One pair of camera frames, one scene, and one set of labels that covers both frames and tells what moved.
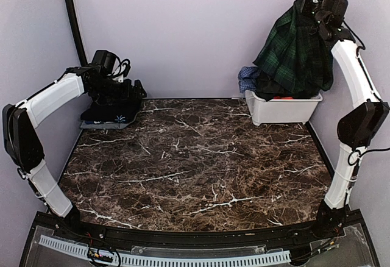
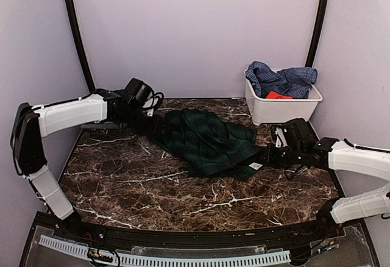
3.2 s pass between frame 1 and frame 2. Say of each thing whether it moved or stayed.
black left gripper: moved
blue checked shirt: moved
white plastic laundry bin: stayed
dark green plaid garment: moved
